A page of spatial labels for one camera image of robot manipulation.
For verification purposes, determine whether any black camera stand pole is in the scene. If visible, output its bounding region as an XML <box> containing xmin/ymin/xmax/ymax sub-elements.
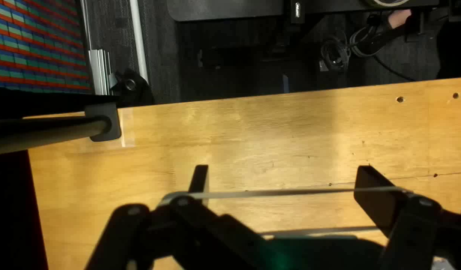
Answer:
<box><xmin>0</xmin><ymin>118</ymin><xmax>103</xmax><ymax>155</ymax></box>

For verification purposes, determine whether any colourful striped cloth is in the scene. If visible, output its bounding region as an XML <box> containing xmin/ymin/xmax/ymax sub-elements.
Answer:
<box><xmin>0</xmin><ymin>0</ymin><xmax>91</xmax><ymax>95</ymax></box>

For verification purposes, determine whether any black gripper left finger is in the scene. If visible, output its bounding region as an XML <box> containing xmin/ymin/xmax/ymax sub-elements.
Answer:
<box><xmin>84</xmin><ymin>164</ymin><xmax>272</xmax><ymax>270</ymax></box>

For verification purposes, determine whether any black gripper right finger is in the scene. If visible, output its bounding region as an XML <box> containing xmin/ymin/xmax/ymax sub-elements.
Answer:
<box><xmin>353</xmin><ymin>166</ymin><xmax>461</xmax><ymax>270</ymax></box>

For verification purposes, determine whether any black table clamp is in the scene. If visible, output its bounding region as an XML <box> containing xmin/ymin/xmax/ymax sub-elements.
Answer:
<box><xmin>84</xmin><ymin>104</ymin><xmax>121</xmax><ymax>143</ymax></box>

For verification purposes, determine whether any clear rubber band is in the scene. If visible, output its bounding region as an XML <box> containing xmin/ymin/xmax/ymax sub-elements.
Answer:
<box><xmin>157</xmin><ymin>187</ymin><xmax>416</xmax><ymax>236</ymax></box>

